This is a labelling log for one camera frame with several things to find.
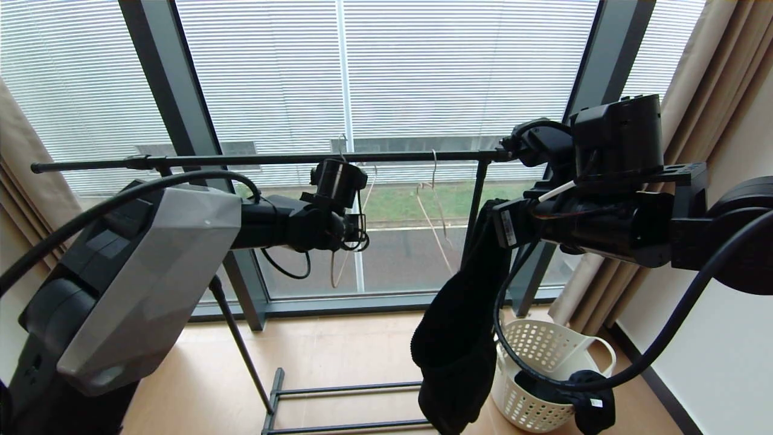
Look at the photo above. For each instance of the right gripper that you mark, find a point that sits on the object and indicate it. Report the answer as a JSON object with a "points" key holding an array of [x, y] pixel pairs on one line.
{"points": [[604, 223]]}

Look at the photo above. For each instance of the black garment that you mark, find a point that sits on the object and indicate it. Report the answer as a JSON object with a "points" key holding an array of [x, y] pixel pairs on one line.
{"points": [[459, 338]]}

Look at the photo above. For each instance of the heap of clothes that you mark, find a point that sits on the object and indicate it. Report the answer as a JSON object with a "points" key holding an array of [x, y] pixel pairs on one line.
{"points": [[595, 411]]}

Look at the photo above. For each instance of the pink clothes hanger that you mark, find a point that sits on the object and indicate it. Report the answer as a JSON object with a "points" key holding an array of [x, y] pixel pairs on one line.
{"points": [[333, 272], [432, 226]]}

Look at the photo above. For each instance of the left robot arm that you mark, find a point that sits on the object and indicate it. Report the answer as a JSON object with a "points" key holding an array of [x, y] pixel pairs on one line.
{"points": [[151, 278]]}

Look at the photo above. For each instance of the white laundry basket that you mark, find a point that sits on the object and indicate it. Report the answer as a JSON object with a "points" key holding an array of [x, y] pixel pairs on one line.
{"points": [[537, 344]]}

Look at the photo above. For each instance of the black clothes rack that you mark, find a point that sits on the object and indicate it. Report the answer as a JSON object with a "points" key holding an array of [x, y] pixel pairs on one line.
{"points": [[241, 159]]}

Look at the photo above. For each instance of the beige curtain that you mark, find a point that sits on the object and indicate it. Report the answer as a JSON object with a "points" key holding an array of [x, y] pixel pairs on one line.
{"points": [[30, 169], [694, 78]]}

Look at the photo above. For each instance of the window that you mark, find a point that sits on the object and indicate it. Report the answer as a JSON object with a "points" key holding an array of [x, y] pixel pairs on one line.
{"points": [[193, 121]]}

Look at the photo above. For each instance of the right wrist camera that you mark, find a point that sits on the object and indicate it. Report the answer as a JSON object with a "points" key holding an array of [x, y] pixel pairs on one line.
{"points": [[543, 145]]}

